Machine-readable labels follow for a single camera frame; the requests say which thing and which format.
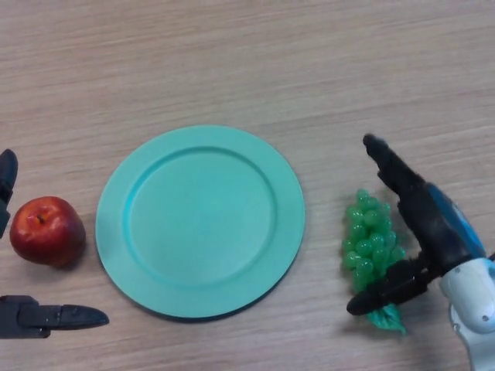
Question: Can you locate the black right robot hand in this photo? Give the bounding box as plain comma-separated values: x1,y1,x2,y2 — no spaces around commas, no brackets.
346,133,488,318

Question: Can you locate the red apple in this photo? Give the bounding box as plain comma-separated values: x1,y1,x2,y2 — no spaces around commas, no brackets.
9,196,87,268

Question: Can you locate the green grape bunch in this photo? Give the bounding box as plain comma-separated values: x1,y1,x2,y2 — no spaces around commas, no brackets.
341,188,408,335

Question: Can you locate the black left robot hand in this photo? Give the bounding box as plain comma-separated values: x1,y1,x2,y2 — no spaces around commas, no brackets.
0,148,110,340

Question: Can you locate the green round plate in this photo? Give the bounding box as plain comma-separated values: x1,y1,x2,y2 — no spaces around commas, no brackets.
95,124,306,322

